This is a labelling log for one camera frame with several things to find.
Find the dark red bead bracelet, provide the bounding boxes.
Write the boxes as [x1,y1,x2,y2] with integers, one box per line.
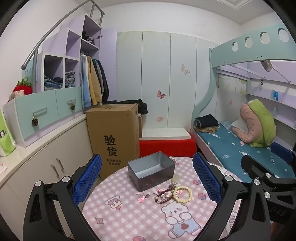
[154,188,175,204]

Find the folded dark clothes stack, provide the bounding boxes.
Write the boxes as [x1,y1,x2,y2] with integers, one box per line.
[194,114,220,133]

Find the teal bunk bed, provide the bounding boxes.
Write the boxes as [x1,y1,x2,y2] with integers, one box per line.
[190,23,296,183]

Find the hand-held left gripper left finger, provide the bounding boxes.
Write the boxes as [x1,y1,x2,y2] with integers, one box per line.
[23,153,103,241]

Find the white pillow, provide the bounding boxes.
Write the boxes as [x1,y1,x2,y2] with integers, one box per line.
[231,119,249,135]

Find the black clothes pile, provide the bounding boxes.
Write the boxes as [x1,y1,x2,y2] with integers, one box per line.
[102,99,148,114]

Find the green pillow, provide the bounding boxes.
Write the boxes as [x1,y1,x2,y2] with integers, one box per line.
[248,98,277,147]

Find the dark hanging jackets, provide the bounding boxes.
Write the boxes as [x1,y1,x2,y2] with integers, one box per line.
[92,59,110,102]

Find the pink hair clip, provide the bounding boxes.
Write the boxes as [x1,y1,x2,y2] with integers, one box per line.
[136,193,151,203]

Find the teal drawer cabinet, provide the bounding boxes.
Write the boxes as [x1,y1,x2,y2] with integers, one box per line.
[2,86,84,149]

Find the silver pearl chain with pendant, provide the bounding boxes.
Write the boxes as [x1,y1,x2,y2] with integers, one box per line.
[168,175,181,189]

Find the beige hanging cloth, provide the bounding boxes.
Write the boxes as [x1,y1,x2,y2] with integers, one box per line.
[260,60,273,73]

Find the folded jeans stack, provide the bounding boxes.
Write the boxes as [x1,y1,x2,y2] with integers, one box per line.
[43,75,63,91]

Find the cream bead bracelet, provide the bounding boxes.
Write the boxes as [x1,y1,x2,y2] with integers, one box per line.
[173,186,193,203]

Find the dark clothes on shelf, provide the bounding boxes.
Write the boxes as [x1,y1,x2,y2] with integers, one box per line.
[81,31,95,44]

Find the blue printed bed sheet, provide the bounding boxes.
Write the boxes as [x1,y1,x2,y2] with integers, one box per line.
[196,120,296,183]

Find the large cardboard box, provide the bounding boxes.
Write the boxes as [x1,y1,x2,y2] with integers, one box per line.
[85,103,140,181]

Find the pink checked bear tablecloth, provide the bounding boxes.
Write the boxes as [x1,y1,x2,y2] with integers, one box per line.
[81,156,243,241]

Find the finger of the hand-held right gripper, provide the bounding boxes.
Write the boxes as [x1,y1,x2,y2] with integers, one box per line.
[271,142,294,164]
[240,154,278,183]

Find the purple open shelf unit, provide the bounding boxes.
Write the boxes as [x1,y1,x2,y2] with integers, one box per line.
[32,14,117,93]

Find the pink plush toy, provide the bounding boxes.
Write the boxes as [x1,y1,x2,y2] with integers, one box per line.
[8,90,25,101]

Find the white wardrobe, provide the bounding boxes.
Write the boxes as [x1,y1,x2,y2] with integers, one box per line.
[116,31,219,130]

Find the green paper bag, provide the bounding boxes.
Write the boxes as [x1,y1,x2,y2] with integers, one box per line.
[0,109,16,157]

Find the folded grey clothes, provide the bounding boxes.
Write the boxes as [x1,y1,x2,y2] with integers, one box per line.
[65,71,76,88]

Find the yellow hanging jacket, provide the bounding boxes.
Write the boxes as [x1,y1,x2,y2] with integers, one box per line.
[87,57,102,106]

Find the red strawberry plush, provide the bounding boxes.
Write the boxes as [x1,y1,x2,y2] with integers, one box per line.
[13,77,33,95]

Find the beige low cabinet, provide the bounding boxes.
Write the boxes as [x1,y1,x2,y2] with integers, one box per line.
[0,113,100,223]

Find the light blue hanging jacket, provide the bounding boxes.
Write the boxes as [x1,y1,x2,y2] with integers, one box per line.
[81,54,92,108]

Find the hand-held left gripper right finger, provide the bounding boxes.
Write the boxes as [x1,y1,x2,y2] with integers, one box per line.
[192,152,271,241]

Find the red cloth covered box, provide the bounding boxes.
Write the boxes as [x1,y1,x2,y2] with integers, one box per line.
[139,133,197,161]

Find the grey metal handrail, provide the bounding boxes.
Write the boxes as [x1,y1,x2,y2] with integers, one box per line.
[21,0,104,86]

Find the grey metal tin box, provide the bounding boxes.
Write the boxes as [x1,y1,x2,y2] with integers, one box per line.
[128,152,176,192]

